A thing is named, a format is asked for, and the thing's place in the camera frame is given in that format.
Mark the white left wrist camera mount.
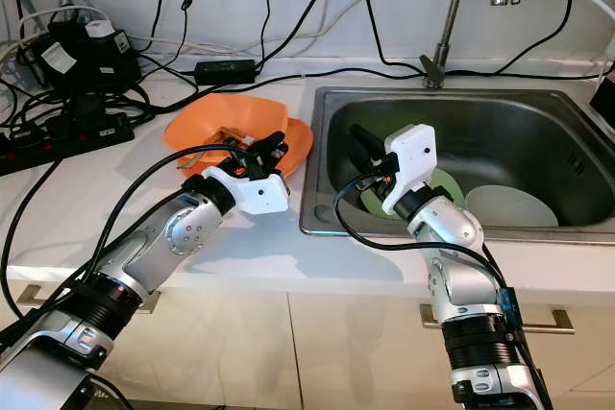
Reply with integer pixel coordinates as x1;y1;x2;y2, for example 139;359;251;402
202;162;292;216

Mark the black wall cable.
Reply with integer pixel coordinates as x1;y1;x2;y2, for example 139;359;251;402
495;0;582;75
360;0;429;77

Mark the white cabinet door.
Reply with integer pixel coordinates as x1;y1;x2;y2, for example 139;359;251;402
0;280;299;410
286;290;615;410

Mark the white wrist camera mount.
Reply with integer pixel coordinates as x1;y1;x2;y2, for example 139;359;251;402
202;162;292;216
381;124;438;217

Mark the black power strip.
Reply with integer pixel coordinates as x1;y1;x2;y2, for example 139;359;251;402
0;112;135;178

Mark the orange plastic plate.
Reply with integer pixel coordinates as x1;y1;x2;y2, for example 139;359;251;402
183;117;314;181

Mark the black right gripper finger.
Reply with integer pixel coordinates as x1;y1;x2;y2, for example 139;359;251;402
348;128;380;181
354;123;393;163

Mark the black labelled charger device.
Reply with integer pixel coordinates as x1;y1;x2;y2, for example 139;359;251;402
31;18;140;94

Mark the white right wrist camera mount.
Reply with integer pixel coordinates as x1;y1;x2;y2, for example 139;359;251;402
381;124;438;217

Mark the black power strip cable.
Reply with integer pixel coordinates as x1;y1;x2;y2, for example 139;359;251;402
7;160;61;334

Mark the green plate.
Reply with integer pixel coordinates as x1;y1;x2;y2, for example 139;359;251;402
360;168;465;229

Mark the metal faucet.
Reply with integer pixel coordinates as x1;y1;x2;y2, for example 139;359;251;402
421;0;534;89

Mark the stainless steel sink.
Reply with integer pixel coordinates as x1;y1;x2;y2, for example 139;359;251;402
300;86;615;243

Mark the black power adapter brick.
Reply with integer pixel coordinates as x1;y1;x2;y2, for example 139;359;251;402
194;59;258;85

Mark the white plate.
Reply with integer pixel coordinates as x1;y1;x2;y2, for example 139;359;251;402
464;184;558;230

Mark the black rectangular object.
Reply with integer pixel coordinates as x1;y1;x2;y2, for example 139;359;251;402
591;74;615;128

